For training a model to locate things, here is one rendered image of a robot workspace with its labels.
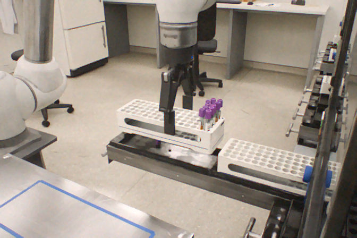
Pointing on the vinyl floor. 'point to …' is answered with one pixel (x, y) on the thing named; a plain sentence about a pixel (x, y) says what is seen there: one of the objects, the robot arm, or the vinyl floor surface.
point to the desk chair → (205, 44)
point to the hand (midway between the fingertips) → (178, 118)
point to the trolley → (67, 208)
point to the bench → (237, 60)
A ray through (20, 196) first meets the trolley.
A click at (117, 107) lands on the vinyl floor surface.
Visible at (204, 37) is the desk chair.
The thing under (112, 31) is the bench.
